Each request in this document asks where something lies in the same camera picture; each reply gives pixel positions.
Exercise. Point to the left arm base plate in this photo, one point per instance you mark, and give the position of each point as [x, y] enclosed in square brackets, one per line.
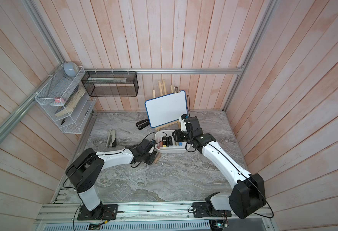
[101, 212]

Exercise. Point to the black stapler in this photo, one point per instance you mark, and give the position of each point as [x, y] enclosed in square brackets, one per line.
[142, 124]

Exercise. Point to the beige lipstick tube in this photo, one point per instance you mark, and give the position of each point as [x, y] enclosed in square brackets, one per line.
[158, 156]

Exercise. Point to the blue framed whiteboard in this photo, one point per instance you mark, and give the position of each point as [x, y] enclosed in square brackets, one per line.
[166, 108]

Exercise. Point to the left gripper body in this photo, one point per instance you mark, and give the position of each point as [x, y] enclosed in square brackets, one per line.
[148, 159]

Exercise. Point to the black gold square lipstick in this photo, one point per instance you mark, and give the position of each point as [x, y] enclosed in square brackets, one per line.
[164, 142]

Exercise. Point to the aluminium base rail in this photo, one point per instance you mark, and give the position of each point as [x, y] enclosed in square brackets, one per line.
[126, 212]

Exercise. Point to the pink gloss silver cap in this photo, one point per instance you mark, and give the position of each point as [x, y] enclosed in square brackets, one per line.
[161, 143]

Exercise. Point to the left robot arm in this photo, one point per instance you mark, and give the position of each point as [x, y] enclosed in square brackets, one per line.
[84, 171]

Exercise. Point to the white plastic storage box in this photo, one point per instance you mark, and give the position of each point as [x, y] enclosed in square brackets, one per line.
[171, 149]

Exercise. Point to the black mesh wall basket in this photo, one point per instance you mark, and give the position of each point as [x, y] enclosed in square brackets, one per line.
[111, 83]

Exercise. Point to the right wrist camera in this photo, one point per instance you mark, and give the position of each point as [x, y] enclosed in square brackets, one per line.
[184, 122]

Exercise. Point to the black round lipstick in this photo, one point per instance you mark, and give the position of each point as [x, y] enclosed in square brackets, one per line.
[170, 141]

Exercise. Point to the pale pink lip gloss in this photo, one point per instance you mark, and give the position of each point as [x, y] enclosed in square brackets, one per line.
[158, 143]

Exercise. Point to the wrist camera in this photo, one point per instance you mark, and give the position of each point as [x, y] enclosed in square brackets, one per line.
[184, 122]
[151, 145]

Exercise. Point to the white wire wall shelf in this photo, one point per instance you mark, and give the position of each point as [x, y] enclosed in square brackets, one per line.
[56, 92]

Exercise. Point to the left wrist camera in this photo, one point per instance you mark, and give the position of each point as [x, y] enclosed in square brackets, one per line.
[151, 145]

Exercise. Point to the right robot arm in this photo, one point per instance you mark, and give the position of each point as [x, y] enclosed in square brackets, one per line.
[248, 190]

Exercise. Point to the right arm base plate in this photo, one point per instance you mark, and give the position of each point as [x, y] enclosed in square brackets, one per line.
[206, 210]

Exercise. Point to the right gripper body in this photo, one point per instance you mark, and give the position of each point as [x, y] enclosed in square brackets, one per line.
[181, 136]

